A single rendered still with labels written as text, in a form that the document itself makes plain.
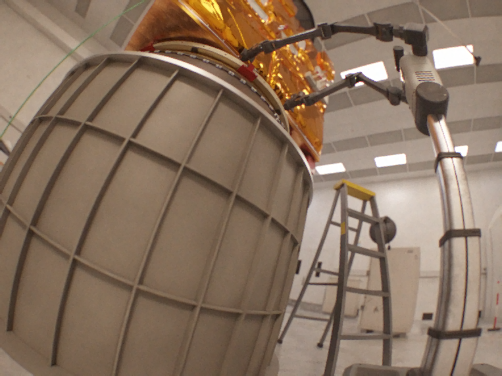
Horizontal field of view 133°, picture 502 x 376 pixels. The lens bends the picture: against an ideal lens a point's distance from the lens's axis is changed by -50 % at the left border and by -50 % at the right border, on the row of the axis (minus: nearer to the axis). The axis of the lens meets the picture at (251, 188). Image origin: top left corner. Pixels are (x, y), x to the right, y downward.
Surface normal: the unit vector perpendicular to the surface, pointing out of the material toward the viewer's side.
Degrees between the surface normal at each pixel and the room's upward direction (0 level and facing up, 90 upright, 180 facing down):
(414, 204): 90
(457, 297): 90
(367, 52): 180
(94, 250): 90
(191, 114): 90
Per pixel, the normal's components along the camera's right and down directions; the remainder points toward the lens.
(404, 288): -0.61, -0.48
